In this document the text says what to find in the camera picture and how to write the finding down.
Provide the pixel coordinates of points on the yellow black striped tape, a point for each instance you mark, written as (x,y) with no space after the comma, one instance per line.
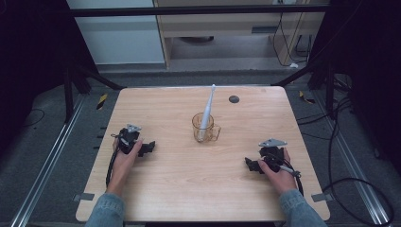
(305,97)

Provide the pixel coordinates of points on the white cabinet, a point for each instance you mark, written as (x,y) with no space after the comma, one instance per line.
(119,38)

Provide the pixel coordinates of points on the person's right hand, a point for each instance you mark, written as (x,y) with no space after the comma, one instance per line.
(282,179)

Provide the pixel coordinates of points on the grey table bracket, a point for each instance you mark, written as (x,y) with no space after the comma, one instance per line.
(83,197)
(321,197)

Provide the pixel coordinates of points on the amber transparent cup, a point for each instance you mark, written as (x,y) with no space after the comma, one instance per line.
(212,134)

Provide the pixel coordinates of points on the aluminium floor rail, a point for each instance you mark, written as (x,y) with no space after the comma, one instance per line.
(47,170)
(356,170)

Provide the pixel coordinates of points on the black curtain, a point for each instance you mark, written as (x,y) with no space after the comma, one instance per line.
(372,78)
(31,63)

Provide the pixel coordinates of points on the grey round table grommet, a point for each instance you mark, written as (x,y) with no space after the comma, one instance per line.
(234,99)

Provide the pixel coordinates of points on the light wooden desk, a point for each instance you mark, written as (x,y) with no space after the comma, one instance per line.
(220,25)

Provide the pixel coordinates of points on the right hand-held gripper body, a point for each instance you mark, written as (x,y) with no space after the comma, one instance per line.
(272,154)

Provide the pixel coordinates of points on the black horizontal frame bar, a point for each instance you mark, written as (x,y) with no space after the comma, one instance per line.
(189,10)

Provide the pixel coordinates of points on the white electric toothbrush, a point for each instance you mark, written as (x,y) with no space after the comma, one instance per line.
(208,107)

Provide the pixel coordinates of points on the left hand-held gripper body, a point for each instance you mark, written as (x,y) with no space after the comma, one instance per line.
(127,140)

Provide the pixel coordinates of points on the white plug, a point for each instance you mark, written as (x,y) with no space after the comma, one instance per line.
(293,65)

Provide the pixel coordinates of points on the black metal stand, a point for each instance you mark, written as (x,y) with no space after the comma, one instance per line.
(330,91)
(68,94)

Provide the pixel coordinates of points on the person's left hand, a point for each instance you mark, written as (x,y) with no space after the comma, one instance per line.
(121,167)

